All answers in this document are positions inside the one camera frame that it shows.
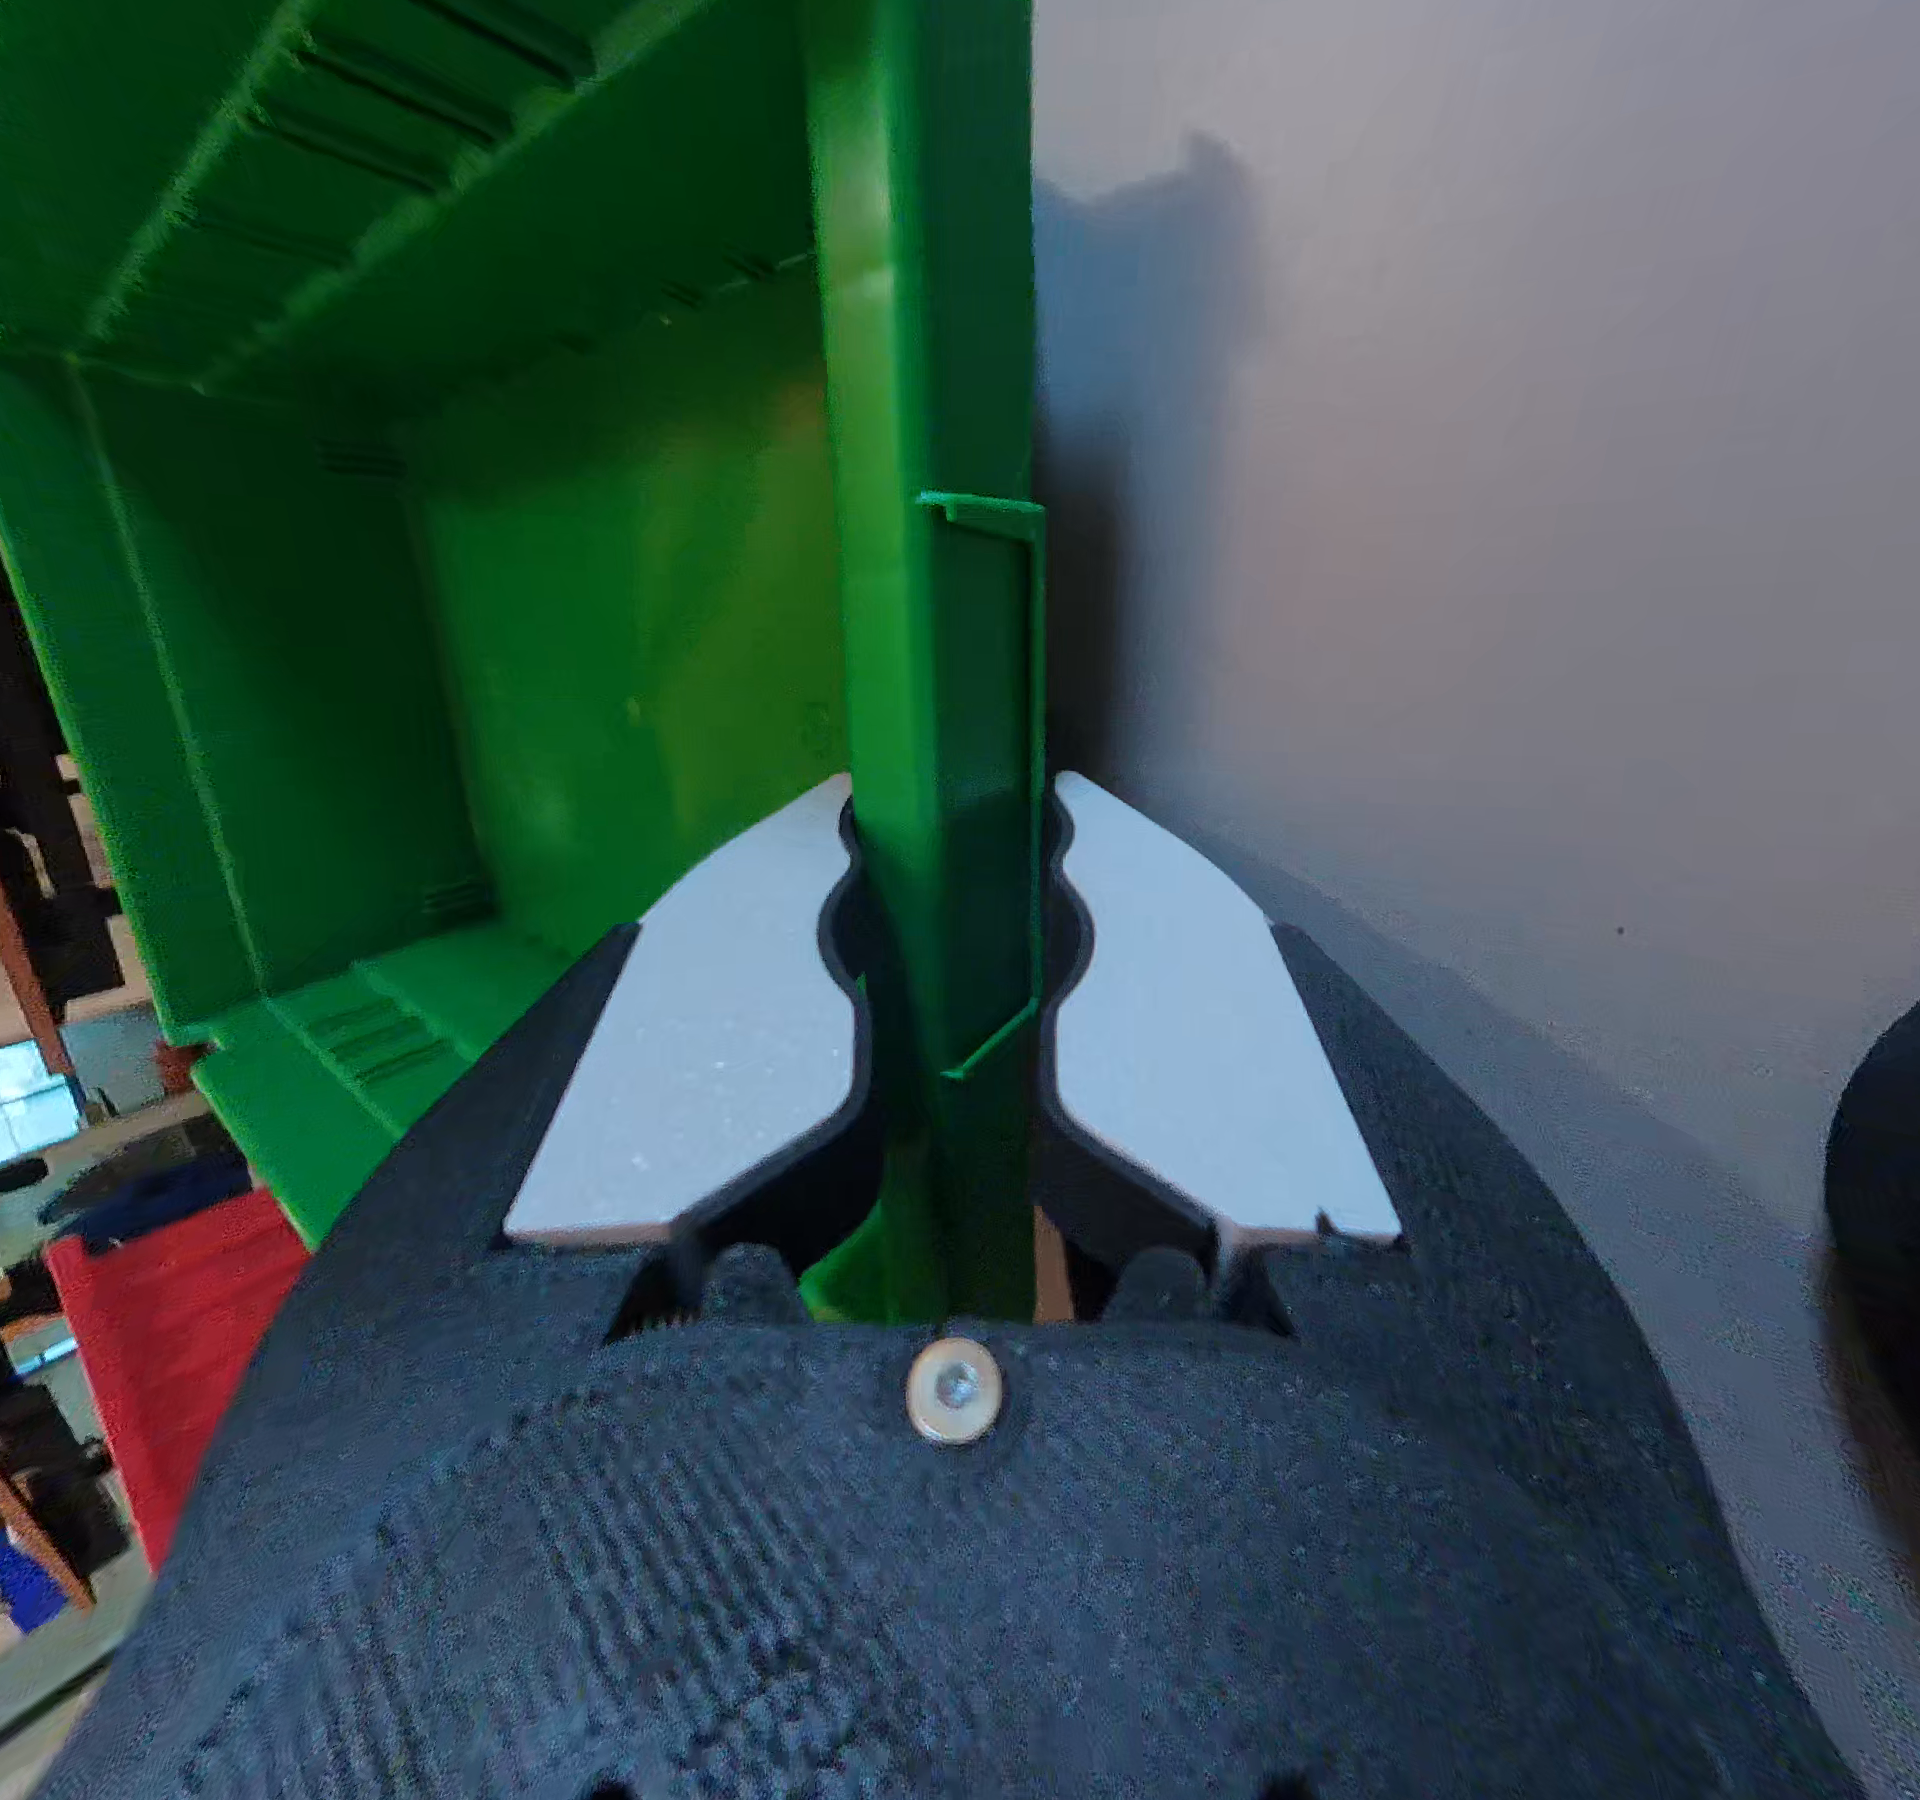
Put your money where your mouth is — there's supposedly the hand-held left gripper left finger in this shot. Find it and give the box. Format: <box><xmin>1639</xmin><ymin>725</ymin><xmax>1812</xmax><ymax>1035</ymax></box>
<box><xmin>504</xmin><ymin>771</ymin><xmax>888</xmax><ymax>1277</ymax></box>

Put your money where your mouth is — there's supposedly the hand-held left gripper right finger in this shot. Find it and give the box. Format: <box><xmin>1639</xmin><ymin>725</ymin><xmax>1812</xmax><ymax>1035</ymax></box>
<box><xmin>1035</xmin><ymin>770</ymin><xmax>1405</xmax><ymax>1274</ymax></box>

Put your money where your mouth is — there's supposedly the green plastic bin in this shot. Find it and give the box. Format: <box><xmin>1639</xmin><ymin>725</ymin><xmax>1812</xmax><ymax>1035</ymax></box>
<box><xmin>0</xmin><ymin>0</ymin><xmax>1051</xmax><ymax>1329</ymax></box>

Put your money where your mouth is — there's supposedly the blue cloth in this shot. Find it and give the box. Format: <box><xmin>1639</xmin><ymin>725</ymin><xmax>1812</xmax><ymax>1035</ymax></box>
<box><xmin>37</xmin><ymin>1148</ymin><xmax>257</xmax><ymax>1254</ymax></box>

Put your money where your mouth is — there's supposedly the red plastic bin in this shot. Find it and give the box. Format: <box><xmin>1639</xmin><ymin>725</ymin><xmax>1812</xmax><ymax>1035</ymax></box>
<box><xmin>45</xmin><ymin>1186</ymin><xmax>314</xmax><ymax>1579</ymax></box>

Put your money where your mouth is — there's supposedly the black textured pad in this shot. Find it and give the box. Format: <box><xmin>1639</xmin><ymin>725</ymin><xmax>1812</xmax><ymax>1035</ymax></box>
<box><xmin>1823</xmin><ymin>998</ymin><xmax>1920</xmax><ymax>1397</ymax></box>

